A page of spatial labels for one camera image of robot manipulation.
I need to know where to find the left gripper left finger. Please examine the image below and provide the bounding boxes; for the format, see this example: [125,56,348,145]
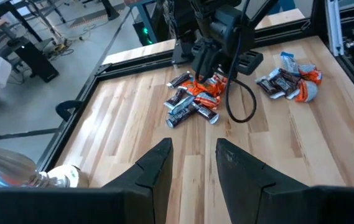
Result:
[0,138,174,224]

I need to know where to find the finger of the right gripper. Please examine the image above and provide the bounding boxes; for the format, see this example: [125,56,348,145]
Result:
[191,39,212,84]
[209,49,225,77]

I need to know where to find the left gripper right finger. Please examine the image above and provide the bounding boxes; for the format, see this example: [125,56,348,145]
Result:
[215,138,354,224]

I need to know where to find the orange candy pack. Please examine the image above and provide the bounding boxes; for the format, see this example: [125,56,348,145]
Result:
[209,74,229,97]
[181,77,218,97]

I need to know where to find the orange white candy bar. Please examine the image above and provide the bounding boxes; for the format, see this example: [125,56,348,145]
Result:
[194,92,221,110]
[294,79,320,103]
[297,63,324,85]

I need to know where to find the blue white candy bar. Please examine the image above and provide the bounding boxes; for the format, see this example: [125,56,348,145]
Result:
[280,51,301,78]

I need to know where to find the black box green light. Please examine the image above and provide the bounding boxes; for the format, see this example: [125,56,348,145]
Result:
[132,21,156,47]

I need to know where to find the blue metal table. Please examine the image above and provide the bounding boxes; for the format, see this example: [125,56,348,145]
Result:
[123,0,165,45]

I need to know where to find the white shade silver table lamp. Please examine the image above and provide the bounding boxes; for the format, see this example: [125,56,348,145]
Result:
[0,42,90,190]

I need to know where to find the black computer case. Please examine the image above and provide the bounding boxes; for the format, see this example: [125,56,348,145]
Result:
[14,42,60,84]

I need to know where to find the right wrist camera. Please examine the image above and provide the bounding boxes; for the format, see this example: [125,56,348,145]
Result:
[237,50,264,77]

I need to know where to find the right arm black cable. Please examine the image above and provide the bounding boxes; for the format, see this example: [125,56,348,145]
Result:
[225,0,258,124]

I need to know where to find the black aluminium table frame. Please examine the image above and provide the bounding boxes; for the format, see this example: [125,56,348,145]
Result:
[35,0,354,172]

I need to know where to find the black post base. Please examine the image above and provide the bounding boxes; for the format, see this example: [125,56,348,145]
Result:
[100,0,121,22]

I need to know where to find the silver aluminium rail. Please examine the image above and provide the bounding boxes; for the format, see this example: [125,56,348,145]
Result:
[325,0,346,57]

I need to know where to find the tangled floor cables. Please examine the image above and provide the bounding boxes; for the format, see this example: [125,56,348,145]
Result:
[44,17,111,62]

